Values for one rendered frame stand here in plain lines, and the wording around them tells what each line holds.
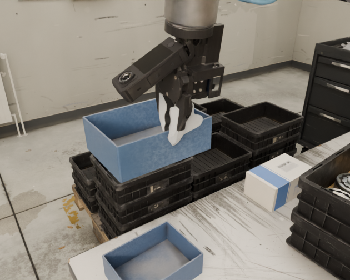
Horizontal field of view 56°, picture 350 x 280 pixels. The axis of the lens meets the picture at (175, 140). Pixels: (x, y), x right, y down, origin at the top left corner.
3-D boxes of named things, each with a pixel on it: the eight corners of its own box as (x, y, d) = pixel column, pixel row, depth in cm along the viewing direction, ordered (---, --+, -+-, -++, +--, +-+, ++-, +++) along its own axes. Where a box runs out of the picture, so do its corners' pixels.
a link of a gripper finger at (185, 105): (190, 134, 54) (195, 84, 49) (181, 136, 53) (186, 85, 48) (174, 120, 57) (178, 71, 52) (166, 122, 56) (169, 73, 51)
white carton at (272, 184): (271, 213, 104) (275, 189, 100) (243, 193, 113) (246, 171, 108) (309, 189, 115) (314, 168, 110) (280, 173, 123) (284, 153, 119)
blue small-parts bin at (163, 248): (136, 319, 74) (134, 299, 70) (104, 274, 84) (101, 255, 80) (203, 273, 84) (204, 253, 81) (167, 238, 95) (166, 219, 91)
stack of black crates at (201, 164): (192, 229, 175) (194, 176, 158) (162, 199, 197) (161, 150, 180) (246, 202, 194) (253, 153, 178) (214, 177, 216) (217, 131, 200)
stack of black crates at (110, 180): (124, 264, 155) (115, 187, 133) (99, 226, 177) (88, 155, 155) (193, 230, 174) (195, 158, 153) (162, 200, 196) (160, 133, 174)
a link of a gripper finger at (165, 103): (191, 135, 62) (198, 92, 56) (164, 144, 59) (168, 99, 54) (183, 126, 64) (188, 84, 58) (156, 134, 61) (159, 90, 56)
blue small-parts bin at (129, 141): (120, 183, 56) (116, 147, 52) (86, 148, 67) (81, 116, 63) (211, 149, 66) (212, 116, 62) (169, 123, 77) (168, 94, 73)
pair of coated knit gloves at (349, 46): (353, 54, 210) (354, 49, 209) (326, 48, 224) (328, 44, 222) (374, 49, 222) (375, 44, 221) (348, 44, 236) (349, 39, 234)
